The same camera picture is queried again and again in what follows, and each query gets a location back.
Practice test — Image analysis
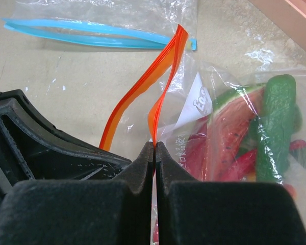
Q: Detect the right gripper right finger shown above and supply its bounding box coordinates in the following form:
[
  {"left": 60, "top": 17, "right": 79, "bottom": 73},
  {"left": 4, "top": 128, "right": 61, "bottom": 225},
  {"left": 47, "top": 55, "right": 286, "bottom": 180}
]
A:
[{"left": 155, "top": 142, "right": 306, "bottom": 244}]

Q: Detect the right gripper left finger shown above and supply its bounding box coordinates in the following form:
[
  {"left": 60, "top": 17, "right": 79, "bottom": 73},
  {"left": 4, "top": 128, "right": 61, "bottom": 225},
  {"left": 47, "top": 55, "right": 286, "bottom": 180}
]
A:
[{"left": 0, "top": 142, "right": 154, "bottom": 244}]

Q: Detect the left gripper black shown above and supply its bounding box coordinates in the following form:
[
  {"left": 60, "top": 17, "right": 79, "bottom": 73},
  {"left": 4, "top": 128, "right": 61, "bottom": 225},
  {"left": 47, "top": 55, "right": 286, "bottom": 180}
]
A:
[{"left": 0, "top": 90, "right": 130, "bottom": 204}]

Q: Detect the zip bag with orange watermelon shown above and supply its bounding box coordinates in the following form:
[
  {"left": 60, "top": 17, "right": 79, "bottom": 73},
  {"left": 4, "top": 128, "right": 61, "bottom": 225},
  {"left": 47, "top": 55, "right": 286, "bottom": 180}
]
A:
[{"left": 98, "top": 24, "right": 306, "bottom": 230}]

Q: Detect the zip bag with fake fruit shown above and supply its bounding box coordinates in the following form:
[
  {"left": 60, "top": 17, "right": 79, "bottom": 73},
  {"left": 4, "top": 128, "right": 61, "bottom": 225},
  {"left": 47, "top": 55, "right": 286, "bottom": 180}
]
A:
[{"left": 4, "top": 0, "right": 198, "bottom": 50}]

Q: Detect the orange desk organizer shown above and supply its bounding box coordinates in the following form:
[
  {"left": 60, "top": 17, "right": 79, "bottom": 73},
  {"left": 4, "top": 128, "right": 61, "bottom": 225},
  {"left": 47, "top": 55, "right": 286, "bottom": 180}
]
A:
[{"left": 250, "top": 0, "right": 306, "bottom": 51}]

